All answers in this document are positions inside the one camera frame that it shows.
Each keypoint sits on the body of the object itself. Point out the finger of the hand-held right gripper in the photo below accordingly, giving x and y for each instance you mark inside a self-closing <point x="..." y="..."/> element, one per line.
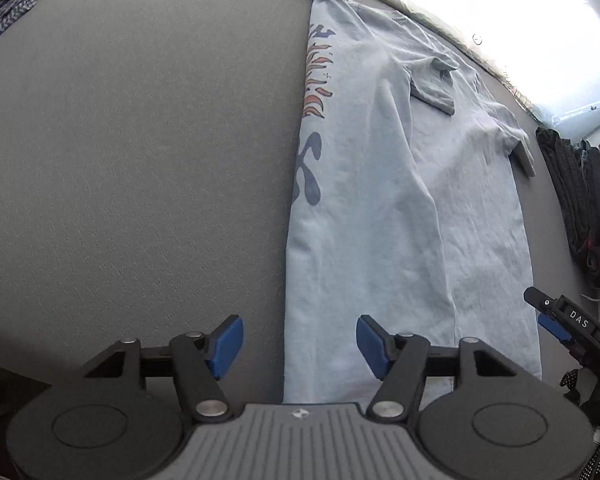
<point x="552" y="327"/>
<point x="542" y="300"/>

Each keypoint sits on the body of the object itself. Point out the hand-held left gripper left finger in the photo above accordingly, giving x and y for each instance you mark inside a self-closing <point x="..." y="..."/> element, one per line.
<point x="226" y="347"/>

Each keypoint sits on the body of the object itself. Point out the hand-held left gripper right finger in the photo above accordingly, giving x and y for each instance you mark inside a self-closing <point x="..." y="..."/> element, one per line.
<point x="372" y="347"/>

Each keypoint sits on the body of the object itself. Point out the light blue t-shirt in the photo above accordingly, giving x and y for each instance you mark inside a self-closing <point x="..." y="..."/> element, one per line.
<point x="380" y="210"/>

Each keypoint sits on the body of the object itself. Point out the person's right hand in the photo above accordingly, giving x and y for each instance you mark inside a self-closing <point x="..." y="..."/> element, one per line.
<point x="571" y="385"/>

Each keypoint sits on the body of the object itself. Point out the dark blue folded garment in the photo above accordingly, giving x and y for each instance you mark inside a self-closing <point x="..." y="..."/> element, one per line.
<point x="597" y="220"/>

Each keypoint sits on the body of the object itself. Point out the black folded garment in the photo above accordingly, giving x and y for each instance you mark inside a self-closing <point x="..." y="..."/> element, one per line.
<point x="562" y="185"/>

